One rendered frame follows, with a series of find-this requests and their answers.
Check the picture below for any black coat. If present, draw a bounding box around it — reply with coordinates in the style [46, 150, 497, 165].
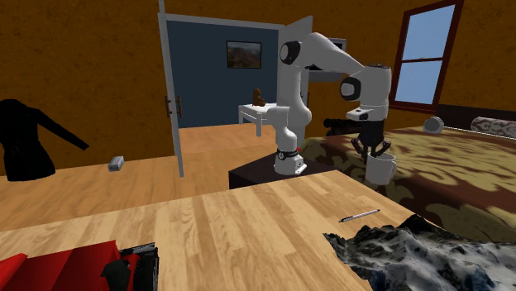
[0, 98, 91, 183]

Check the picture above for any silver pen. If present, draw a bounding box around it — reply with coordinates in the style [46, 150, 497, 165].
[337, 208, 381, 224]

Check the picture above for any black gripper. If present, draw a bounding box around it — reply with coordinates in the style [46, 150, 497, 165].
[350, 119, 393, 159]

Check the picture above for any dark framed wall picture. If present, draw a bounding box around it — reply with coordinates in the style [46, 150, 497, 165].
[226, 41, 263, 70]

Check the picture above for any dark robot stand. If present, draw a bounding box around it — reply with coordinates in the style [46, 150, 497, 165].
[228, 154, 337, 190]

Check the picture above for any bed with brown patterned cover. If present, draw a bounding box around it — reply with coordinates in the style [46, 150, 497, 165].
[299, 124, 516, 244]

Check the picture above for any black object on bed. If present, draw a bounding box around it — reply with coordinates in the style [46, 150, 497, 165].
[322, 117, 362, 137]

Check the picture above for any grey open door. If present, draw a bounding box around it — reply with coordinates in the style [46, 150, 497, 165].
[156, 0, 314, 179]

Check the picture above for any small grey box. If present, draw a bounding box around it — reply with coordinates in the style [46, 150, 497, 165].
[107, 155, 125, 173]

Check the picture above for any patterned bolster pillow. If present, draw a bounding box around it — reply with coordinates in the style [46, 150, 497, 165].
[470, 116, 516, 141]

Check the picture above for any grey white crumpled cloth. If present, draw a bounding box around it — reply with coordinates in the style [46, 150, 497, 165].
[322, 213, 516, 291]

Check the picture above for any grey round ball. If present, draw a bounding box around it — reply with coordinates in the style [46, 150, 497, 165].
[423, 116, 446, 135]

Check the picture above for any white side table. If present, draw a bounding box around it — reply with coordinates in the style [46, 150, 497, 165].
[237, 102, 280, 137]

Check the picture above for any window with dark red frame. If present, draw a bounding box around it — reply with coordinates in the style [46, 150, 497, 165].
[388, 0, 466, 116]

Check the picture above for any red box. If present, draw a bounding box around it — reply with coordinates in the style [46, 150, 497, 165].
[0, 240, 122, 291]

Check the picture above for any white mug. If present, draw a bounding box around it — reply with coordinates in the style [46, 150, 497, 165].
[364, 151, 399, 187]

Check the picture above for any black angular object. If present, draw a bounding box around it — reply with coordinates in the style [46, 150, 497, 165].
[100, 241, 160, 291]

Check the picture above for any brown figure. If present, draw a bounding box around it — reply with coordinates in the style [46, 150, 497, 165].
[251, 88, 267, 107]

